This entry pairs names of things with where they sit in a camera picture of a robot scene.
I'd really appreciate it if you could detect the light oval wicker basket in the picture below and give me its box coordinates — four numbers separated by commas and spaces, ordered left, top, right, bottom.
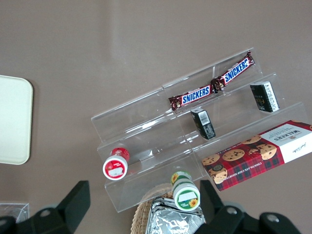
130, 184, 176, 234

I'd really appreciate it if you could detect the beige plastic tray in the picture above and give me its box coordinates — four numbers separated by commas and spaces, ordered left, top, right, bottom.
0, 75, 34, 165

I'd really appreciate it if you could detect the green lid sunflower cup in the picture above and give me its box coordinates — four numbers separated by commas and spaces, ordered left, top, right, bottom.
170, 170, 201, 211

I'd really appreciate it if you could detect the clear acrylic stepped stand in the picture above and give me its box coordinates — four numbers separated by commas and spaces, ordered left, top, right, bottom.
90, 47, 308, 213

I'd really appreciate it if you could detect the small black box barcode side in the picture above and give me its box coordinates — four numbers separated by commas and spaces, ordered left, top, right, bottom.
190, 108, 217, 140

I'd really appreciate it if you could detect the Snickers chocolate bar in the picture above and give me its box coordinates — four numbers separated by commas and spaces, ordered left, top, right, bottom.
168, 85, 212, 111
210, 50, 255, 93

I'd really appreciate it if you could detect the clear acrylic bottle rack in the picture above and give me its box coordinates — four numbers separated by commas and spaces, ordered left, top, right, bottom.
0, 201, 30, 224

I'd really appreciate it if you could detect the red lid yogurt cup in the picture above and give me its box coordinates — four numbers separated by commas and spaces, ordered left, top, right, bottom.
102, 147, 131, 181

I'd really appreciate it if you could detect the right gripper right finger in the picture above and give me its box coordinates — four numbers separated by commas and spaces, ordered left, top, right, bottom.
195, 179, 302, 234

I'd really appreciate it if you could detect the small black box white side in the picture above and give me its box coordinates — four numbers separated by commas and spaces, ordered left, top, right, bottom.
250, 80, 281, 113

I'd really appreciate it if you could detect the aluminium foil container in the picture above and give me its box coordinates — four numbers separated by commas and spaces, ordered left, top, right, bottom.
145, 196, 206, 234

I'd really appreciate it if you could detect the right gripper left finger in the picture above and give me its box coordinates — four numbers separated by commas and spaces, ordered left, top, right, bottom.
0, 180, 92, 234

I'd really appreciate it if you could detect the Walkers tartan cookie box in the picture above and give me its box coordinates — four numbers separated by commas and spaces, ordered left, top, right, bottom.
201, 119, 312, 192

